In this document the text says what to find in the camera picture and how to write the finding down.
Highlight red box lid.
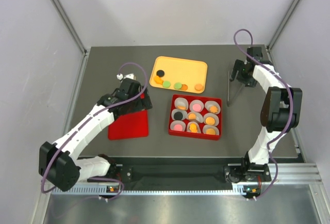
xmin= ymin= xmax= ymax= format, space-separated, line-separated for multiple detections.
xmin=108 ymin=109 xmax=149 ymax=140

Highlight metal tongs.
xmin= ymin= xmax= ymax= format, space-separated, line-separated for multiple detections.
xmin=226 ymin=70 xmax=245 ymax=107

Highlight black sandwich cookie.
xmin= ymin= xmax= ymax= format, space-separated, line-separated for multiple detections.
xmin=173 ymin=112 xmax=184 ymax=120
xmin=156 ymin=70 xmax=165 ymax=77

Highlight pink sandwich cookie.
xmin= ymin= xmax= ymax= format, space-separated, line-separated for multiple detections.
xmin=192 ymin=104 xmax=203 ymax=113
xmin=173 ymin=124 xmax=183 ymax=131

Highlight orange flower cookie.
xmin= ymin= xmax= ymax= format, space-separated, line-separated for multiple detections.
xmin=209 ymin=105 xmax=218 ymax=114

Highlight orange round cookie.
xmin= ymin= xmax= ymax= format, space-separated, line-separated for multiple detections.
xmin=206 ymin=128 xmax=217 ymax=135
xmin=187 ymin=113 xmax=196 ymax=120
xmin=205 ymin=116 xmax=216 ymax=125

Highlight red cookie box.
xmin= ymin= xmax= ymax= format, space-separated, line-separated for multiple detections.
xmin=168 ymin=94 xmax=222 ymax=140

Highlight yellow fish cookie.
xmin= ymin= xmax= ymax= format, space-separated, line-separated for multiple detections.
xmin=189 ymin=123 xmax=199 ymax=133

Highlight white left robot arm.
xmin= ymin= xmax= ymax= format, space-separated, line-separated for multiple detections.
xmin=39 ymin=78 xmax=152 ymax=191

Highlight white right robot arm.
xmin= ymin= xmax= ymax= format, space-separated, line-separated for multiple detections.
xmin=227 ymin=47 xmax=303 ymax=181

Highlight green sandwich cookie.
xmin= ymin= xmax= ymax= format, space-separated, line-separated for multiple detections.
xmin=174 ymin=82 xmax=182 ymax=90
xmin=162 ymin=81 xmax=171 ymax=88

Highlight brown chip cookie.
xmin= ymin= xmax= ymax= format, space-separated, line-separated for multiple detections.
xmin=181 ymin=84 xmax=188 ymax=91

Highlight yellow tray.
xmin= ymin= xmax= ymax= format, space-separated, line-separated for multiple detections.
xmin=149 ymin=56 xmax=208 ymax=94

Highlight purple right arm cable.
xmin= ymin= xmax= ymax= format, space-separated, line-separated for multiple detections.
xmin=233 ymin=29 xmax=294 ymax=200

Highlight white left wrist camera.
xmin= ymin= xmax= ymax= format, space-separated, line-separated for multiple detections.
xmin=117 ymin=73 xmax=136 ymax=81

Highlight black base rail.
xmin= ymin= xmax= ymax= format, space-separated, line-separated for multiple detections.
xmin=102 ymin=157 xmax=271 ymax=191

